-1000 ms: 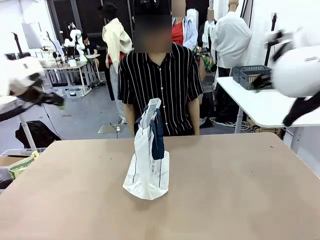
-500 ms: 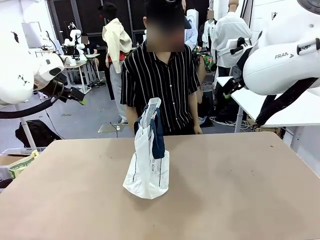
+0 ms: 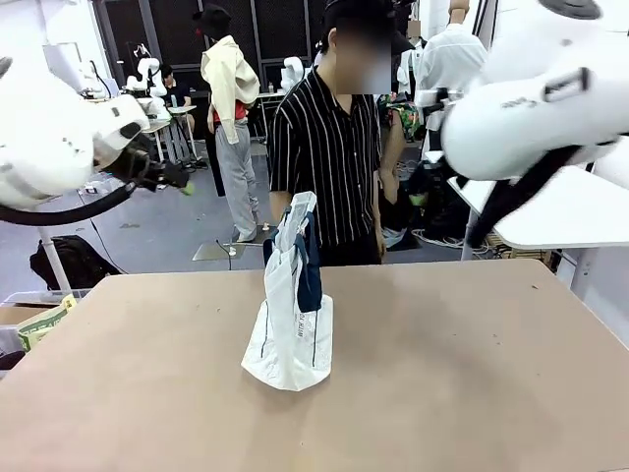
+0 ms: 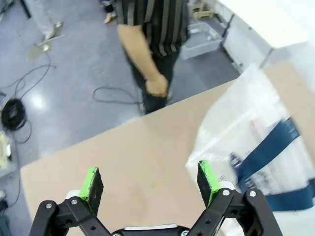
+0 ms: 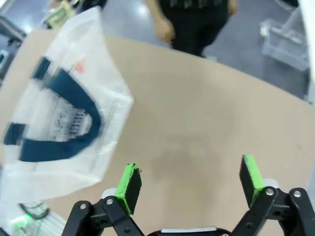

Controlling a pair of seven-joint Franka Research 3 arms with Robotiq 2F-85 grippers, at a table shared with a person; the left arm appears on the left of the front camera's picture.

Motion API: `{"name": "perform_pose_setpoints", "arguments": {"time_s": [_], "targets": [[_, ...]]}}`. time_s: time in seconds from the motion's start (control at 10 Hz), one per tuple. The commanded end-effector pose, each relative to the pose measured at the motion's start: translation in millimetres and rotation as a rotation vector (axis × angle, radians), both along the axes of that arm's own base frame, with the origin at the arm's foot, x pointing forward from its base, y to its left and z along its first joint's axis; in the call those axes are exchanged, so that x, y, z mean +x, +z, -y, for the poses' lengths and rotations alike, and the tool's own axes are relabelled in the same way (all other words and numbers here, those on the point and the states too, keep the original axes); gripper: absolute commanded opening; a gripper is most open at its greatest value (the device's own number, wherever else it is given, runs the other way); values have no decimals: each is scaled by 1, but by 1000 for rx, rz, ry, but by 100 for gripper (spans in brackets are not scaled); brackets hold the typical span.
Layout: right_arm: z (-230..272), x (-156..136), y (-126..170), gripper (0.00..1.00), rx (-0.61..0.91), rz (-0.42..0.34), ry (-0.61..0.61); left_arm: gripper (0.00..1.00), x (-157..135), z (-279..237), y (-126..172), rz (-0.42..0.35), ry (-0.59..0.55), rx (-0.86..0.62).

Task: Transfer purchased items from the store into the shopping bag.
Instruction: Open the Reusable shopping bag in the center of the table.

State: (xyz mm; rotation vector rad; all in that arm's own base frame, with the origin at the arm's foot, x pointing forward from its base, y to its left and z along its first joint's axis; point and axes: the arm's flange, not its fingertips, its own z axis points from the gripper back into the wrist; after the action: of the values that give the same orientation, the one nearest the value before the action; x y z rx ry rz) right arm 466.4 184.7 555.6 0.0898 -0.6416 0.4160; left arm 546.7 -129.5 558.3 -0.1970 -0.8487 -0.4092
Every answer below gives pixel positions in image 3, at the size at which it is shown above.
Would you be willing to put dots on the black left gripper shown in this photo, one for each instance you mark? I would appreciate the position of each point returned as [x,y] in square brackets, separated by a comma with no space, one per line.
[140,166]

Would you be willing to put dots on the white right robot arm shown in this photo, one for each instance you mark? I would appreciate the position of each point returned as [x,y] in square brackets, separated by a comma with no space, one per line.
[516,113]

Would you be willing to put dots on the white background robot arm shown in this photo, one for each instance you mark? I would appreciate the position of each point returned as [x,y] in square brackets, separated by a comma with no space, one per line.
[293,74]
[147,81]

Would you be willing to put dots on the person's left forearm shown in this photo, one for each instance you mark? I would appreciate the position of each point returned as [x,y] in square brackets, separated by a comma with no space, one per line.
[379,206]

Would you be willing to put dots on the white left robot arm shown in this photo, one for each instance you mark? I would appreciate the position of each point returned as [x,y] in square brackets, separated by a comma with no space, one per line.
[39,137]

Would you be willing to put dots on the person's right forearm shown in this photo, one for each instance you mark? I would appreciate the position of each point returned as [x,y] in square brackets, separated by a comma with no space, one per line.
[279,204]

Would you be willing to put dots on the grey trousers on mannequin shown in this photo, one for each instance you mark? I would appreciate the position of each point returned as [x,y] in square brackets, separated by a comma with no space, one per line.
[238,182]

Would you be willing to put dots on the white background desk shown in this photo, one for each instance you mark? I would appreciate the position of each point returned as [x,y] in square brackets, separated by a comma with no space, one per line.
[169,110]

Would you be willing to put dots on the metal floor plate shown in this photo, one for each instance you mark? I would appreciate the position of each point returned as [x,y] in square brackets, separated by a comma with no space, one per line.
[216,251]

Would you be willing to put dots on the seated person in dark shirt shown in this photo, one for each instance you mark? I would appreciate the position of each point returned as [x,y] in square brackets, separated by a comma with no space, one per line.
[176,96]

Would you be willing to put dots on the cream jacket on mannequin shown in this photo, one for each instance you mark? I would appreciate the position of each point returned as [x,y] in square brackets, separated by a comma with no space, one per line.
[231,83]

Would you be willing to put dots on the black backpack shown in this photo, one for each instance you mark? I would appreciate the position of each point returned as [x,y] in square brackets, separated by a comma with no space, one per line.
[74,263]

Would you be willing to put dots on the person in black striped shirt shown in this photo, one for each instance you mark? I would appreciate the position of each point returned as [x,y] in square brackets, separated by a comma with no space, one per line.
[324,162]

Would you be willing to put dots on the white stand pole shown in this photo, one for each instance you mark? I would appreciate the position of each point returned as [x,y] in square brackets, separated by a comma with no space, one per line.
[51,255]

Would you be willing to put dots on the white board panel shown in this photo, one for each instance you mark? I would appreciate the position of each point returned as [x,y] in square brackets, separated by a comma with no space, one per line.
[63,66]

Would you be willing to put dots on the black hat on mannequin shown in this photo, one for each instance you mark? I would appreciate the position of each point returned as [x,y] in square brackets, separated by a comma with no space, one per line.
[212,18]

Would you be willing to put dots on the clear plastic bin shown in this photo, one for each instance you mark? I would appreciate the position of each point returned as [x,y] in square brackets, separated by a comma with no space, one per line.
[29,296]

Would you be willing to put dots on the green printed cardboard box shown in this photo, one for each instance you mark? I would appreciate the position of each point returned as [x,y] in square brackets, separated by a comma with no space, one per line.
[41,327]

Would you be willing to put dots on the person in floral shirt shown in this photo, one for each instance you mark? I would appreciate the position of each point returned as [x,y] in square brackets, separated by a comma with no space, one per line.
[403,115]

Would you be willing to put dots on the white side table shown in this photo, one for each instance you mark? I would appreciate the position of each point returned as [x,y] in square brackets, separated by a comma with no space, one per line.
[565,211]

